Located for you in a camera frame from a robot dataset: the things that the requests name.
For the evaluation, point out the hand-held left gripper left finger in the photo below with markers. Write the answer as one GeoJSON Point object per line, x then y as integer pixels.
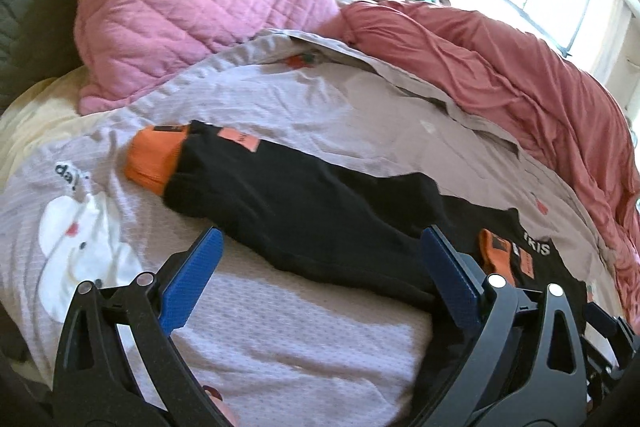
{"type": "Point", "coordinates": [192, 279]}

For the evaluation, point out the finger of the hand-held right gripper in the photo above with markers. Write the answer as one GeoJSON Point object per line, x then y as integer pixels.
{"type": "Point", "coordinates": [598, 318]}

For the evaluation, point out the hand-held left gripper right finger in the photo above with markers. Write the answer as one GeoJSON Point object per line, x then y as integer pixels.
{"type": "Point", "coordinates": [450, 279]}

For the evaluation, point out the black garment with orange cuffs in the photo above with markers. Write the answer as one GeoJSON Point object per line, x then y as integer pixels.
{"type": "Point", "coordinates": [300, 207]}

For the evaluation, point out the person's left hand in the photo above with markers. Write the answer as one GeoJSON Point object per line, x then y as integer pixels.
{"type": "Point", "coordinates": [222, 404]}

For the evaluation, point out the printed beige blanket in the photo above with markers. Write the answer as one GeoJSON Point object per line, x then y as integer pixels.
{"type": "Point", "coordinates": [300, 347]}

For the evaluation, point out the salmon duvet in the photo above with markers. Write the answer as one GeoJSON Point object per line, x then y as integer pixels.
{"type": "Point", "coordinates": [500, 72]}

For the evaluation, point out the pale yellow bed sheet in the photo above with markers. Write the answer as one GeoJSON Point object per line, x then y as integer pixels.
{"type": "Point", "coordinates": [30, 117]}

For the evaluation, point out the pink quilted pillow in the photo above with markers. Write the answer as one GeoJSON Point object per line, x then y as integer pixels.
{"type": "Point", "coordinates": [190, 7]}

